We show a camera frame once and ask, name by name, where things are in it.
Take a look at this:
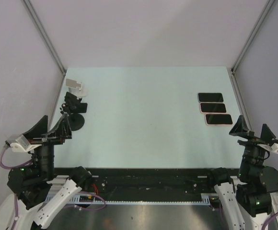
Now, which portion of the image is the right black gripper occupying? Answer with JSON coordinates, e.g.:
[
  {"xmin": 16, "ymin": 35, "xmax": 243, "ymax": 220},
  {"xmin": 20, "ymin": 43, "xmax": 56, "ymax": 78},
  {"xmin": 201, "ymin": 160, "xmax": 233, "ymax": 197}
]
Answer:
[{"xmin": 229, "ymin": 114, "xmax": 276, "ymax": 179}]

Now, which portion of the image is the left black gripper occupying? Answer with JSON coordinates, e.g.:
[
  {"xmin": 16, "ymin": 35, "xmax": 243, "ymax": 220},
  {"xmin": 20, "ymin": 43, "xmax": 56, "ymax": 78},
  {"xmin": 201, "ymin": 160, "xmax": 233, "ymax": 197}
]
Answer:
[{"xmin": 24, "ymin": 112, "xmax": 72, "ymax": 180}]

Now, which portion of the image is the black round-base phone stand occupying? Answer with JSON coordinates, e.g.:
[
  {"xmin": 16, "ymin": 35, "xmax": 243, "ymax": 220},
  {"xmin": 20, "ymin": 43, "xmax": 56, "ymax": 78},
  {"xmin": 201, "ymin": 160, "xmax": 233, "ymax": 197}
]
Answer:
[{"xmin": 60, "ymin": 104, "xmax": 85, "ymax": 131}]

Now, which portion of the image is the black folding phone stand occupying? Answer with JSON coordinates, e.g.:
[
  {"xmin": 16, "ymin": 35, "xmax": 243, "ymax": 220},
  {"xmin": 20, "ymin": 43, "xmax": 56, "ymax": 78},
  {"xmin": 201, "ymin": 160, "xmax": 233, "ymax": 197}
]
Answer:
[{"xmin": 62, "ymin": 92, "xmax": 88, "ymax": 115}]

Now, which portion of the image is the pink phone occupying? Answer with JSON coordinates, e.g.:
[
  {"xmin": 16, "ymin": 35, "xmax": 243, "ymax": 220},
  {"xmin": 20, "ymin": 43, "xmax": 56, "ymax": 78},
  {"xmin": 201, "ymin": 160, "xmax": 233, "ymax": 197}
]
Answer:
[
  {"xmin": 199, "ymin": 103, "xmax": 227, "ymax": 114},
  {"xmin": 205, "ymin": 114, "xmax": 233, "ymax": 125}
]

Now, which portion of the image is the silver phone stand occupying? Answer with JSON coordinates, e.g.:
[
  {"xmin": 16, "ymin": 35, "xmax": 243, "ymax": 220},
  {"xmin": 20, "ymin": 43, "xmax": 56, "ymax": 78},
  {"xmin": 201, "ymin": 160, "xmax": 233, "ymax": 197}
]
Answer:
[{"xmin": 65, "ymin": 78, "xmax": 88, "ymax": 98}]

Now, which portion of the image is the dark blue phone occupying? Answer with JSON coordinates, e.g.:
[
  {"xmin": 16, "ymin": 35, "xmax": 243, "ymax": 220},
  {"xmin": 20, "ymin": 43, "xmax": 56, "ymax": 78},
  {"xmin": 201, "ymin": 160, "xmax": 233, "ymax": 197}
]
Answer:
[{"xmin": 197, "ymin": 92, "xmax": 224, "ymax": 103}]

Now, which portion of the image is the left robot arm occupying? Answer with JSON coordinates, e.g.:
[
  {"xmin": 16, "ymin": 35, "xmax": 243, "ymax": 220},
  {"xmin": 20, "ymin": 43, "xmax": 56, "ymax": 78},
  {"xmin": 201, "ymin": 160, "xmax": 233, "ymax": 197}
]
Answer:
[{"xmin": 5, "ymin": 114, "xmax": 92, "ymax": 230}]

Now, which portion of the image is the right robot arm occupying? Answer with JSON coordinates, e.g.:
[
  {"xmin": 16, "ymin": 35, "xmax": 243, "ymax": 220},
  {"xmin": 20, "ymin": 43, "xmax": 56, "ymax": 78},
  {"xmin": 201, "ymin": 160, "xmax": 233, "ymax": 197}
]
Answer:
[{"xmin": 207, "ymin": 115, "xmax": 278, "ymax": 230}]

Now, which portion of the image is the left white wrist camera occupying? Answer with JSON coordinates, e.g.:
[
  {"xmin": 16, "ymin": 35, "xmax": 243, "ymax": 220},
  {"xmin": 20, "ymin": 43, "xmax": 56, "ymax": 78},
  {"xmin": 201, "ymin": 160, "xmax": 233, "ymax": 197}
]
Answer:
[{"xmin": 5, "ymin": 134, "xmax": 41, "ymax": 152}]

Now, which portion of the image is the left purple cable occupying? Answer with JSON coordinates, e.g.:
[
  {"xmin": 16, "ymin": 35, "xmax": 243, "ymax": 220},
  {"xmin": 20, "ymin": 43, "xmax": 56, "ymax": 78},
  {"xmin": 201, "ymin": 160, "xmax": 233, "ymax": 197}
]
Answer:
[{"xmin": 0, "ymin": 143, "xmax": 107, "ymax": 230}]

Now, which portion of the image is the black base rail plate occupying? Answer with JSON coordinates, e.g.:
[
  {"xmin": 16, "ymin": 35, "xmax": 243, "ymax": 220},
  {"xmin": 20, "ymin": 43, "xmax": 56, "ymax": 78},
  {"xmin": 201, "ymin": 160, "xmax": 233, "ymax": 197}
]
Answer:
[{"xmin": 54, "ymin": 167, "xmax": 235, "ymax": 196}]

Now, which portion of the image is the white slotted cable duct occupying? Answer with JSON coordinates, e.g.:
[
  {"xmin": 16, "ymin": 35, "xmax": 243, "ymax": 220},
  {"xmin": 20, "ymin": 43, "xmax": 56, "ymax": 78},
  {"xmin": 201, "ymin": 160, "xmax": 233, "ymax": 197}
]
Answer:
[{"xmin": 67, "ymin": 194, "xmax": 210, "ymax": 206}]

